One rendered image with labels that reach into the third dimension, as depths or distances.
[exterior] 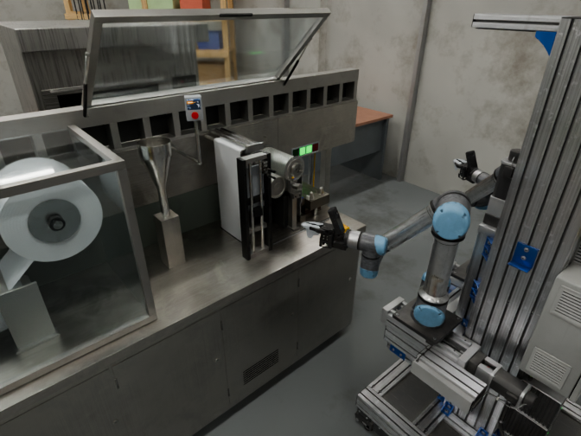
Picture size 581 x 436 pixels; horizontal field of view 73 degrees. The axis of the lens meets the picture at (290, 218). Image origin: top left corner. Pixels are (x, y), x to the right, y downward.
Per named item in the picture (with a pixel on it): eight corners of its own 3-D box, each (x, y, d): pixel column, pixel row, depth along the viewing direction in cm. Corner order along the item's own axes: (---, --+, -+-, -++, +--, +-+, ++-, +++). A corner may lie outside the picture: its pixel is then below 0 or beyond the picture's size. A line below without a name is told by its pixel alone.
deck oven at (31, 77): (84, 260, 353) (14, 28, 262) (53, 214, 428) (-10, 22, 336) (223, 211, 438) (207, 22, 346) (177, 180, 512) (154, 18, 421)
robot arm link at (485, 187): (517, 176, 169) (454, 214, 215) (539, 174, 171) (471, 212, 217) (507, 152, 172) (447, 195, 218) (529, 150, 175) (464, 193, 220)
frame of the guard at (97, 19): (93, 28, 124) (85, 9, 125) (83, 119, 169) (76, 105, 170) (338, 20, 190) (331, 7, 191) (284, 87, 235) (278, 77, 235)
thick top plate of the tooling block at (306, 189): (310, 210, 234) (310, 201, 231) (268, 189, 260) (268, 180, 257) (328, 202, 243) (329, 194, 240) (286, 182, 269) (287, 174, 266)
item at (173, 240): (167, 273, 191) (147, 163, 163) (154, 260, 200) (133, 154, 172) (193, 262, 199) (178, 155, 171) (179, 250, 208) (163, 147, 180)
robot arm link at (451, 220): (444, 311, 166) (475, 195, 139) (441, 336, 154) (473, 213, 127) (415, 303, 170) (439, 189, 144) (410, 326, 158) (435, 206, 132)
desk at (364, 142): (384, 179, 519) (392, 114, 478) (296, 214, 432) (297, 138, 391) (341, 163, 572) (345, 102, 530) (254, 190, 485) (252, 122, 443)
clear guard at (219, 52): (99, 19, 129) (99, 17, 130) (88, 104, 170) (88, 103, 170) (323, 14, 190) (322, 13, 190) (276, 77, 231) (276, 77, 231)
